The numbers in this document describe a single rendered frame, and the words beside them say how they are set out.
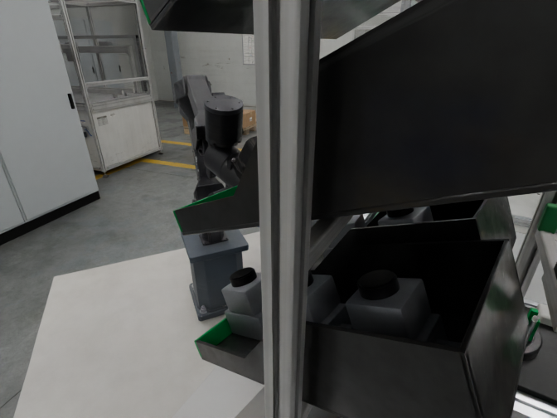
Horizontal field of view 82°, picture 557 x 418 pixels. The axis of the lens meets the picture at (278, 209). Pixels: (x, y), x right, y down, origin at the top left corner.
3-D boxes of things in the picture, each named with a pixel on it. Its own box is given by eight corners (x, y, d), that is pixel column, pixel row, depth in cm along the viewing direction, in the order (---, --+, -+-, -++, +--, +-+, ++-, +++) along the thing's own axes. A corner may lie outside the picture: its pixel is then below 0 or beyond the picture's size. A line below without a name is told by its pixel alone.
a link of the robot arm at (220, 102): (192, 143, 59) (187, 79, 51) (235, 138, 62) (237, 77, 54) (205, 181, 52) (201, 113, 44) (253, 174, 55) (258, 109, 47)
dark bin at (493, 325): (201, 359, 36) (176, 300, 35) (278, 298, 45) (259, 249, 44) (499, 484, 16) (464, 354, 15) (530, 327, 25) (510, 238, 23)
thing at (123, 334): (56, 284, 102) (54, 276, 101) (307, 226, 134) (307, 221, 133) (-25, 586, 44) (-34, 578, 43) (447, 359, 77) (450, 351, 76)
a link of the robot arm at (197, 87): (173, 98, 78) (168, 54, 70) (207, 96, 81) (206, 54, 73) (196, 182, 61) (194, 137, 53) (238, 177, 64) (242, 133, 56)
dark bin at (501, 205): (272, 284, 47) (254, 237, 46) (321, 246, 56) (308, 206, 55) (495, 299, 27) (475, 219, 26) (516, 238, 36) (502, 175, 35)
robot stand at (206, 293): (189, 288, 96) (180, 229, 87) (236, 275, 101) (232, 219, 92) (199, 322, 84) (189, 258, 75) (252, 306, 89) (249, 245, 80)
